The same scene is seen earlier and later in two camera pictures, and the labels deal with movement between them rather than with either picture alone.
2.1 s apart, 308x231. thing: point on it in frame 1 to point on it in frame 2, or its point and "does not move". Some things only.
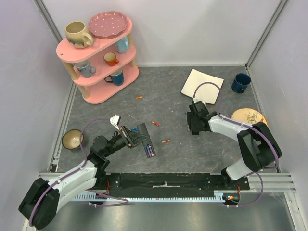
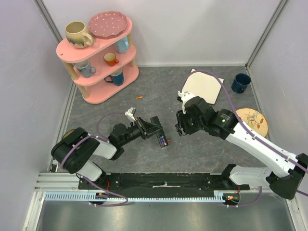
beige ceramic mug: x=76 y=35 does not move
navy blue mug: x=240 y=82 does not move
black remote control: x=147 y=145 to x=155 y=120
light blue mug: x=122 y=45 does not move
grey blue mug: x=84 y=68 does not move
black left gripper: x=131 y=135 to x=144 y=127
